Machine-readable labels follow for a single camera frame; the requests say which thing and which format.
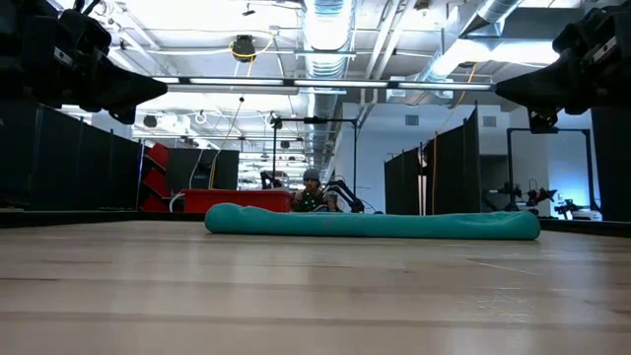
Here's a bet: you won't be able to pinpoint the red plastic tote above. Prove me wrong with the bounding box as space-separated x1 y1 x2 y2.
181 188 295 214

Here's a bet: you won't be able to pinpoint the teal towel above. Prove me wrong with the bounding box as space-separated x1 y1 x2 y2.
203 202 542 242

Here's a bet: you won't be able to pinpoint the round silver ceiling duct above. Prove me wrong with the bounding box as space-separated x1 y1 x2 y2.
301 0 357 174

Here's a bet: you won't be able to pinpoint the black ceiling cable reel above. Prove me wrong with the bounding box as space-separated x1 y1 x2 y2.
230 33 257 64

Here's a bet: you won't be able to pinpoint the black partition panel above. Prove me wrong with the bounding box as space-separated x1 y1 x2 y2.
383 106 483 217
0 101 143 213
589 106 631 223

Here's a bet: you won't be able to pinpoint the long ceiling light bar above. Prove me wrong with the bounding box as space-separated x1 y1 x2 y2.
152 74 497 96

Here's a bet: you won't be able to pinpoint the red stacked bins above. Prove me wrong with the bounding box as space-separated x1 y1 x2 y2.
141 142 172 213

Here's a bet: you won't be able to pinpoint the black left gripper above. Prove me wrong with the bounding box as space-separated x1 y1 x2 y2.
19 12 169 125

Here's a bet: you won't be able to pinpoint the person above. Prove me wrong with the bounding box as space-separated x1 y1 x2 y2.
290 168 339 213

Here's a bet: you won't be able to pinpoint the black aluminium table frame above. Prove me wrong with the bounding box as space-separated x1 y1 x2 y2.
0 209 631 239

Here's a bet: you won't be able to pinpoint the black gantry frame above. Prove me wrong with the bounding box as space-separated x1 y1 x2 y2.
506 126 593 213
269 115 360 213

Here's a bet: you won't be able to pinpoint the large silver air duct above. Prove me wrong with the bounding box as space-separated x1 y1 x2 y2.
423 0 563 83

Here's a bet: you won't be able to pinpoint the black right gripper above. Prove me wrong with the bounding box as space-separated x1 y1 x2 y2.
495 5 631 135

